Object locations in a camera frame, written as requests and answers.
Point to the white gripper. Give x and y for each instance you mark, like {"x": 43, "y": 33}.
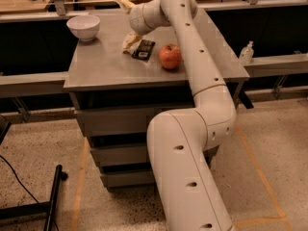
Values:
{"x": 136, "y": 18}

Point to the white ceramic bowl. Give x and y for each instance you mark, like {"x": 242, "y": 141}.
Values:
{"x": 84, "y": 27}

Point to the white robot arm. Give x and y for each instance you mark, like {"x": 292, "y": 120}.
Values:
{"x": 177, "y": 139}

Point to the red apple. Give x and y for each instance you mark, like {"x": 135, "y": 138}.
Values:
{"x": 170, "y": 56}

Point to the black snack bar wrapper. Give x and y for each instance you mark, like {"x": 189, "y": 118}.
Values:
{"x": 144, "y": 50}

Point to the grey drawer cabinet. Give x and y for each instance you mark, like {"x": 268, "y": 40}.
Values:
{"x": 101, "y": 75}

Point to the top grey drawer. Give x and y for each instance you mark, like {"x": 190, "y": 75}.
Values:
{"x": 120, "y": 120}

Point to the grey drawer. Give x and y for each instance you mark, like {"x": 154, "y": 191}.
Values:
{"x": 119, "y": 155}
{"x": 127, "y": 178}
{"x": 120, "y": 120}

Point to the clear sanitizer bottle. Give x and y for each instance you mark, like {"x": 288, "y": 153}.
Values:
{"x": 247, "y": 53}

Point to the grey metal railing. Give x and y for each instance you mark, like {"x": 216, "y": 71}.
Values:
{"x": 32, "y": 84}

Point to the middle grey drawer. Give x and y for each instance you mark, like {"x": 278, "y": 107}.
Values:
{"x": 119, "y": 155}

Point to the bottom grey drawer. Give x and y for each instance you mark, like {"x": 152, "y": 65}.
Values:
{"x": 127, "y": 178}

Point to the black metal stand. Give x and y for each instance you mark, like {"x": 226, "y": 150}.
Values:
{"x": 47, "y": 208}

